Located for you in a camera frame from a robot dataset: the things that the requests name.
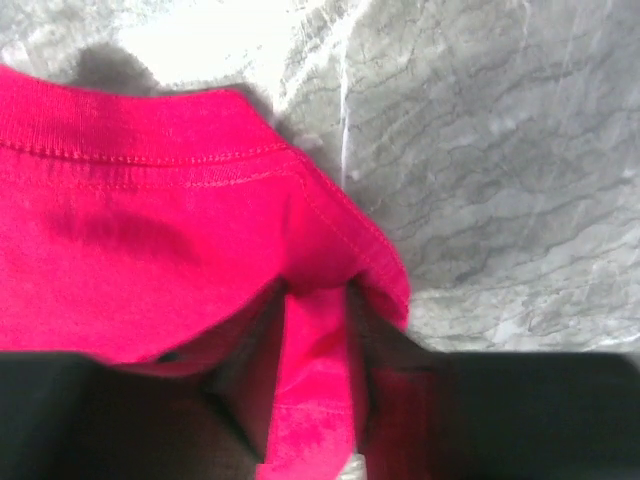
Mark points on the pink-red t-shirt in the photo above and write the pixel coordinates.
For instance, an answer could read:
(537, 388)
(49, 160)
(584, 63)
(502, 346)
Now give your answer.
(136, 227)

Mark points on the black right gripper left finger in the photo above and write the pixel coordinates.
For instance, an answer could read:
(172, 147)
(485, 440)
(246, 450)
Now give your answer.
(64, 416)

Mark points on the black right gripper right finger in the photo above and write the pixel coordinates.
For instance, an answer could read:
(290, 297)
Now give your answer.
(491, 415)

